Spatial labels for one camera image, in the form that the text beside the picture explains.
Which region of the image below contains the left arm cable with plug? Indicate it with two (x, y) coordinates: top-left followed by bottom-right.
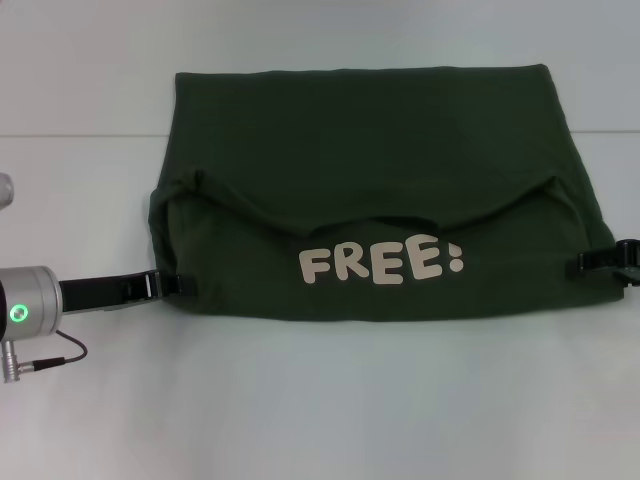
(1, 328), (91, 386)

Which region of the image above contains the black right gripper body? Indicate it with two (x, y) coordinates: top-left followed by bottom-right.
(613, 238), (640, 288)

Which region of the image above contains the dark green shirt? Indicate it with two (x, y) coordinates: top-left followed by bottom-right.
(148, 62), (624, 324)

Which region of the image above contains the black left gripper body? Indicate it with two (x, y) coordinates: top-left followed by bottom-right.
(58, 269), (162, 315)

